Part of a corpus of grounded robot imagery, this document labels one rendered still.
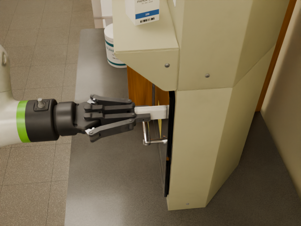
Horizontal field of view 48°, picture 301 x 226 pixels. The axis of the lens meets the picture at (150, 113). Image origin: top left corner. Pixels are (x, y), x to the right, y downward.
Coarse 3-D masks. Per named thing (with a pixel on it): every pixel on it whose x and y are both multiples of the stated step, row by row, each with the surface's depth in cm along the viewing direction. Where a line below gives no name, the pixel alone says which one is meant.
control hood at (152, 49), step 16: (112, 0) 71; (160, 0) 71; (112, 16) 67; (160, 16) 66; (128, 32) 62; (144, 32) 62; (160, 32) 62; (128, 48) 59; (144, 48) 59; (160, 48) 59; (176, 48) 59; (128, 64) 60; (144, 64) 60; (160, 64) 61; (176, 64) 61; (160, 80) 63; (176, 80) 64
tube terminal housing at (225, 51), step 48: (192, 0) 53; (240, 0) 53; (288, 0) 69; (192, 48) 59; (240, 48) 60; (192, 96) 67; (240, 96) 74; (192, 144) 78; (240, 144) 98; (192, 192) 94
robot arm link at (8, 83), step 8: (0, 48) 70; (0, 56) 69; (8, 56) 72; (0, 64) 69; (8, 64) 71; (0, 72) 69; (8, 72) 71; (0, 80) 69; (8, 80) 71; (0, 88) 69; (8, 88) 71
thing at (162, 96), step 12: (156, 96) 98; (168, 96) 69; (168, 108) 71; (156, 120) 104; (168, 120) 73; (156, 132) 107; (168, 132) 76; (168, 144) 79; (168, 156) 82; (168, 168) 86
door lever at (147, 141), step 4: (144, 124) 87; (148, 124) 88; (144, 128) 86; (148, 128) 86; (144, 132) 85; (148, 132) 85; (144, 136) 84; (148, 136) 84; (144, 140) 84; (148, 140) 83; (152, 140) 84; (156, 140) 84; (160, 140) 84; (164, 140) 83; (148, 144) 84; (164, 144) 84
